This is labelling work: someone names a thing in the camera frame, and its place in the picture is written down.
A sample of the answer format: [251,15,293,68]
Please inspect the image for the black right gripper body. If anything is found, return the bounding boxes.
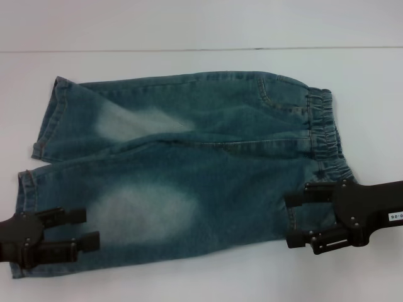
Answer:
[328,179,403,249]

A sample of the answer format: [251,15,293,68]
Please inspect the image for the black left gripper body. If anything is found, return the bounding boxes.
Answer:
[0,210,44,269]

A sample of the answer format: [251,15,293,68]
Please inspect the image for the blue denim shorts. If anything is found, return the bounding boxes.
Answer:
[11,70,360,272]

